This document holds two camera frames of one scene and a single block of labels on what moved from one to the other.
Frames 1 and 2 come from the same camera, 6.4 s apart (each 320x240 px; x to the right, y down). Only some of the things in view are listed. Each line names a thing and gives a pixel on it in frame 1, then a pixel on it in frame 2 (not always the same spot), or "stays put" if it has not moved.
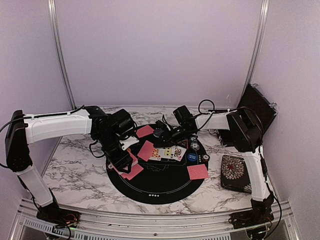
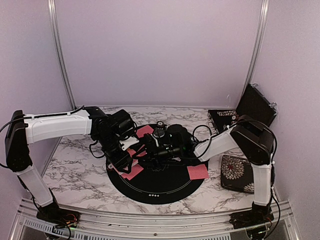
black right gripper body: (172, 139) to (165, 154)
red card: (136, 169) stays put
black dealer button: (157, 132) stays put
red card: (133, 172) stays put
